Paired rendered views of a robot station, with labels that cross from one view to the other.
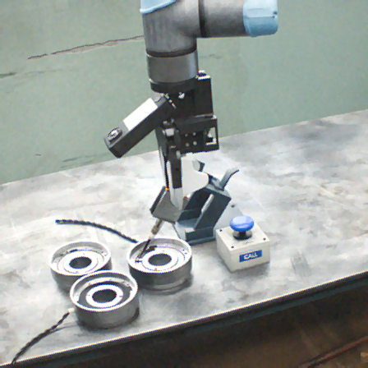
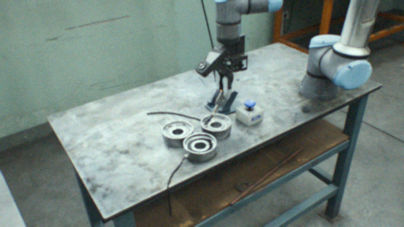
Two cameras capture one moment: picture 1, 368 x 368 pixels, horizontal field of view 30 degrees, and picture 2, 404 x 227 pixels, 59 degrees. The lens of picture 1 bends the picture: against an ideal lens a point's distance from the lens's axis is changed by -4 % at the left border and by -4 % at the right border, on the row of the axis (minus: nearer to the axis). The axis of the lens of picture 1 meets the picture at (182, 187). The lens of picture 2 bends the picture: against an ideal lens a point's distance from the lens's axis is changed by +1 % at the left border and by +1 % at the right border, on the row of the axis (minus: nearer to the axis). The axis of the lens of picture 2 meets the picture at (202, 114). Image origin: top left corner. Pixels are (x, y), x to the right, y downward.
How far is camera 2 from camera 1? 40 cm
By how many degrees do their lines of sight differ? 16
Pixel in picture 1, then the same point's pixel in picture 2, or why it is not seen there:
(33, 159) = (73, 86)
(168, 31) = (232, 11)
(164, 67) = (229, 30)
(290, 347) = (263, 161)
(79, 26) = (92, 11)
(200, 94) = (240, 44)
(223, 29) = (258, 9)
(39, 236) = (142, 122)
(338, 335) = (282, 152)
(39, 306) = (164, 157)
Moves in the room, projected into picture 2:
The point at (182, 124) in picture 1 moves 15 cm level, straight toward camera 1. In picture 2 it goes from (234, 59) to (256, 80)
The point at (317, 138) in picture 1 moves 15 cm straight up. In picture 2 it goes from (250, 62) to (252, 31)
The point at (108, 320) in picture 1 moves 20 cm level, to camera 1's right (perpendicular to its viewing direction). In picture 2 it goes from (208, 157) to (267, 142)
